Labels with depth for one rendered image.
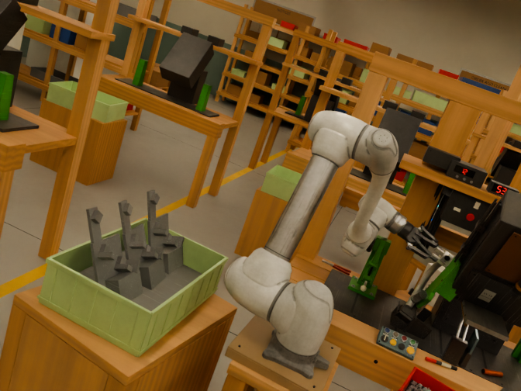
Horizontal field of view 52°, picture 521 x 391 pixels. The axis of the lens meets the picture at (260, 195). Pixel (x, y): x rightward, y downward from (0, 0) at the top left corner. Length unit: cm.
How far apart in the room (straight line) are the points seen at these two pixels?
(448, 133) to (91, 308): 169
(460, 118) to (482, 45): 977
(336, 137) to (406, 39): 1049
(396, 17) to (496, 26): 201
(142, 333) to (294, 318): 49
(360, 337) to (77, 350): 105
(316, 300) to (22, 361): 102
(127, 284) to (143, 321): 24
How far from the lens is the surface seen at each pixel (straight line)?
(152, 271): 206
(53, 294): 192
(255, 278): 181
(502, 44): 1236
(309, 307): 174
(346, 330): 219
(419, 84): 256
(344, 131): 184
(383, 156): 181
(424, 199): 262
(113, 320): 181
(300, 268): 260
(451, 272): 231
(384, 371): 224
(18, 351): 207
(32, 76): 798
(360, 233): 223
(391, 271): 272
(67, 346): 188
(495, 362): 259
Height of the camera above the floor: 187
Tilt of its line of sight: 17 degrees down
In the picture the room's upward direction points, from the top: 20 degrees clockwise
